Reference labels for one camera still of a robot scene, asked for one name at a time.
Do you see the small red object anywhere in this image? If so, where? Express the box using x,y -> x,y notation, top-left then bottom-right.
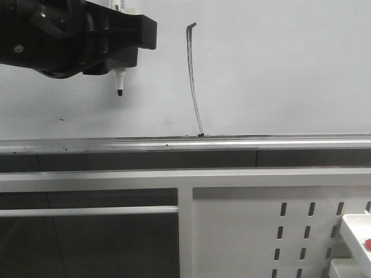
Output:
365,239 -> 371,251

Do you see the large whiteboard with aluminium frame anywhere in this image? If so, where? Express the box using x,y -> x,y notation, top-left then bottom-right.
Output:
1,1 -> 370,148

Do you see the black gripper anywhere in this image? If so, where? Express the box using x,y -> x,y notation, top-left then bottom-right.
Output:
1,1 -> 138,79

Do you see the white metal pegboard rack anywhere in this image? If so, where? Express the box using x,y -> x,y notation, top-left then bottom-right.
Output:
1,167 -> 370,277

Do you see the white plastic bin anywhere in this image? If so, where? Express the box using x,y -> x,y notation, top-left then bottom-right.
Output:
329,213 -> 370,277

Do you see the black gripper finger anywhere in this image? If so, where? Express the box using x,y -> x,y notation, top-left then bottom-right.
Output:
107,9 -> 157,49

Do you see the white black whiteboard marker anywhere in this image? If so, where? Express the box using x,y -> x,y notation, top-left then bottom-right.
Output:
108,0 -> 126,97

